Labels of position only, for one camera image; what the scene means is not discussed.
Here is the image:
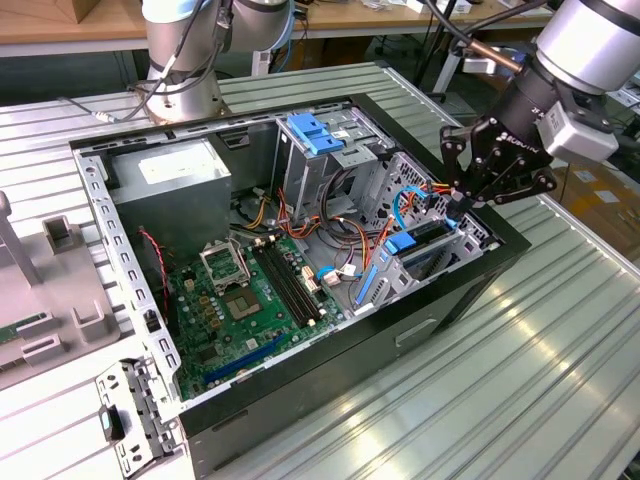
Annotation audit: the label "grey power supply unit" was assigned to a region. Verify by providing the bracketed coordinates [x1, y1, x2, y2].
[107, 138, 234, 256]

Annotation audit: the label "red black fan wire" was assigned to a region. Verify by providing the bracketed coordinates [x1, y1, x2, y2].
[137, 227, 171, 321]

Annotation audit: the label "small white wrist camera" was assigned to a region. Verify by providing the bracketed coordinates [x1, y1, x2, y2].
[461, 56, 497, 77]

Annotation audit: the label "metal card retention bracket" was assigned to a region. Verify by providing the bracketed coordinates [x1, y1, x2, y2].
[94, 355, 185, 477]

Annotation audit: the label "blue plastic drive latch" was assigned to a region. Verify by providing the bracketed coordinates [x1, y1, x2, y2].
[287, 113, 346, 157]

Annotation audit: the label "green RAM stick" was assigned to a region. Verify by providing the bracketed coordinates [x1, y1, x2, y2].
[0, 312, 49, 346]

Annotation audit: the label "metal socket cover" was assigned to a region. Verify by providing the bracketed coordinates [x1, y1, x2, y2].
[198, 238, 252, 291]

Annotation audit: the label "metal disk bay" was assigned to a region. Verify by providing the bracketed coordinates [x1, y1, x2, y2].
[349, 151, 503, 320]

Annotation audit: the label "CPU socket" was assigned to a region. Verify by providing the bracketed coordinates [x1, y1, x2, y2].
[221, 285, 265, 322]

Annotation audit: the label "orange wire bundle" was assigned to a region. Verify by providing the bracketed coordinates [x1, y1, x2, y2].
[276, 185, 374, 251]

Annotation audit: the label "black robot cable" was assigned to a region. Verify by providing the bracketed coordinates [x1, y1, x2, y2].
[117, 0, 236, 124]

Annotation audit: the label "metal optical drive cage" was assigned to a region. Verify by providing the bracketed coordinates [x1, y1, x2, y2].
[272, 107, 396, 224]

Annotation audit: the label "cardboard box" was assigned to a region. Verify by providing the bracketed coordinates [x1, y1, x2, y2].
[549, 160, 640, 254]

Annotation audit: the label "black cable copper plug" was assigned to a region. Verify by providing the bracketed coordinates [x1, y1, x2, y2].
[423, 0, 551, 74]

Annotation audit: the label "black open PC case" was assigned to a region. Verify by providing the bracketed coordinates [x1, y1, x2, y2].
[68, 92, 532, 476]

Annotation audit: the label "wooden desk white frame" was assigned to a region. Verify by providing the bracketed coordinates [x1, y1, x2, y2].
[0, 0, 551, 96]

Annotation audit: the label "blue SATA wire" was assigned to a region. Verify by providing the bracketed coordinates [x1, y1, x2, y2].
[392, 183, 434, 232]

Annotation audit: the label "blue expansion slot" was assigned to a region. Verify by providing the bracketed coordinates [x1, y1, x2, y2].
[202, 333, 286, 386]

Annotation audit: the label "black tripod stand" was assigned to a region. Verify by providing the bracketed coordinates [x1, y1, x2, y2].
[372, 0, 464, 104]

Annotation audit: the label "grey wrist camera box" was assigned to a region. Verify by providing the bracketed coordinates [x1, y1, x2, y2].
[537, 99, 620, 162]

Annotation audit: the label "green motherboard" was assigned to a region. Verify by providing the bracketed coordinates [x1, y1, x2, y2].
[167, 234, 346, 401]

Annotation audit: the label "orange red power wire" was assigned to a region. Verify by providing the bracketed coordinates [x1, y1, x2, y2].
[359, 177, 454, 281]

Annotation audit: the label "yellow black power wires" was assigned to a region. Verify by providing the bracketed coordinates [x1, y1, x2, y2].
[233, 185, 274, 232]

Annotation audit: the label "black blue bracket latch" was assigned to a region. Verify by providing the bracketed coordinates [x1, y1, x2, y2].
[98, 403, 127, 442]

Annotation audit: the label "black RAM slot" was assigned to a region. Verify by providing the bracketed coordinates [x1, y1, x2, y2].
[264, 239, 317, 324]
[258, 241, 312, 327]
[270, 237, 323, 321]
[252, 243, 307, 330]

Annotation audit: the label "grey cable with plug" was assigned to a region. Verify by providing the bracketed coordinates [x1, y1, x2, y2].
[58, 95, 120, 125]

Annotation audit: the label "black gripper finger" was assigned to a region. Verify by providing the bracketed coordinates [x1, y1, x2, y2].
[463, 162, 559, 214]
[438, 118, 485, 217]

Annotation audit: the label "grey parts rack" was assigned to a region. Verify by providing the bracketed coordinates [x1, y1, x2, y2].
[0, 189, 125, 392]

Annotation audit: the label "blue SATA plug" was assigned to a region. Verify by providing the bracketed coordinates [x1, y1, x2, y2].
[316, 266, 346, 287]

